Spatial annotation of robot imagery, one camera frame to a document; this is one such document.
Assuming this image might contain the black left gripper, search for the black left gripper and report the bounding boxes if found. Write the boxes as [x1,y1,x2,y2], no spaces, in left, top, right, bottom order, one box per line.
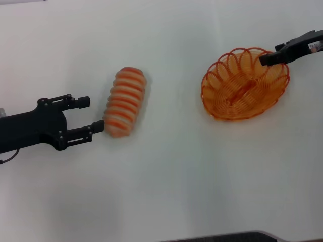
[0,94,105,153]

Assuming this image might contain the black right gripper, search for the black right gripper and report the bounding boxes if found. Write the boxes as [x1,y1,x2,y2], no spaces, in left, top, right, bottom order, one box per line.
[259,30,323,67]

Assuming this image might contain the orange striped toy bread loaf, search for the orange striped toy bread loaf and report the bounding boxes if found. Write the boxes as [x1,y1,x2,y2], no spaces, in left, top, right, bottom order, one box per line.
[103,66,148,138]

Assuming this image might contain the orange woven plastic basket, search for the orange woven plastic basket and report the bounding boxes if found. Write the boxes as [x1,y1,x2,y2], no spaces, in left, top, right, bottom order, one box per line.
[201,47,290,123]

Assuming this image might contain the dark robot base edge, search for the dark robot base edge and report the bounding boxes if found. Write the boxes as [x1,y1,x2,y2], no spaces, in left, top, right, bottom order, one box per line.
[166,230,282,242]

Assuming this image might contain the thin black cable with plug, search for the thin black cable with plug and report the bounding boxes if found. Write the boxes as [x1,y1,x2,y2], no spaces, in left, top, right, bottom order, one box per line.
[0,148,20,165]

